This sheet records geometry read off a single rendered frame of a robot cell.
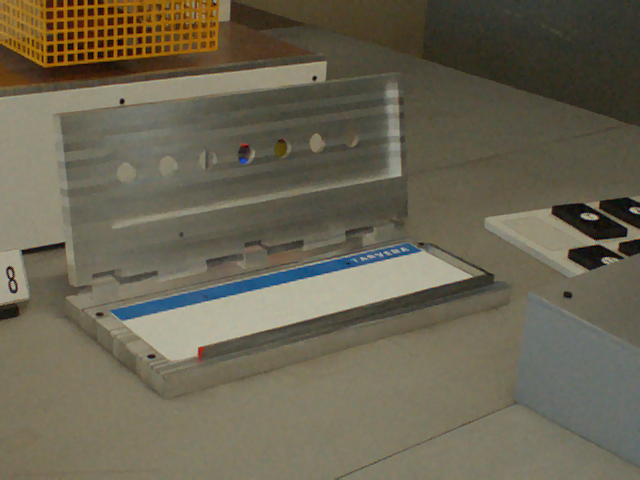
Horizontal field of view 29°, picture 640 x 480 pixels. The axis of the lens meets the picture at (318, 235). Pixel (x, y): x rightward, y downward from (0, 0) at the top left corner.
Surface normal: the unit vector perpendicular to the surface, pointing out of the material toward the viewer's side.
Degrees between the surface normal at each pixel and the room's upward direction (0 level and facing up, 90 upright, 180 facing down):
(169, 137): 78
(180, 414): 0
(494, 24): 90
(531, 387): 90
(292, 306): 0
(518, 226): 0
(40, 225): 90
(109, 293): 90
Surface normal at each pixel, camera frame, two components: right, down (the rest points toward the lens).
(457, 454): 0.07, -0.93
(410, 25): 0.65, 0.32
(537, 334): -0.75, 0.19
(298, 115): 0.59, 0.14
